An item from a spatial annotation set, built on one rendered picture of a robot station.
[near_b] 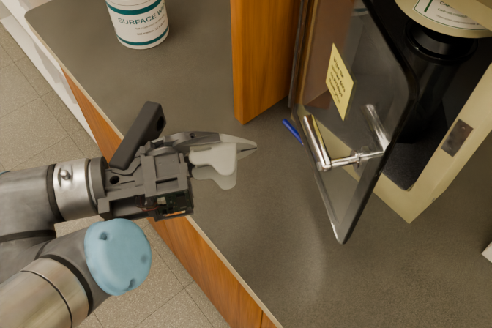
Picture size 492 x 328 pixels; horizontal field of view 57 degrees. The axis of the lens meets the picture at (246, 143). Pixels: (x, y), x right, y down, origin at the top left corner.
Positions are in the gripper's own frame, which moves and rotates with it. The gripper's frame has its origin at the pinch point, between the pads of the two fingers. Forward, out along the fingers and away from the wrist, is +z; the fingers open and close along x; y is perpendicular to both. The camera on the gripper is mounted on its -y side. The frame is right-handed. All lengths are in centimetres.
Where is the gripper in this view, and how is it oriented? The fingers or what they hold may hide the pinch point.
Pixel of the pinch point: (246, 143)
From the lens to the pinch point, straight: 61.7
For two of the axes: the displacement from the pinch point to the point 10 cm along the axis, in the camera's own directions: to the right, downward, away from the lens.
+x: 0.0, -5.6, -8.3
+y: 2.2, 8.1, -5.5
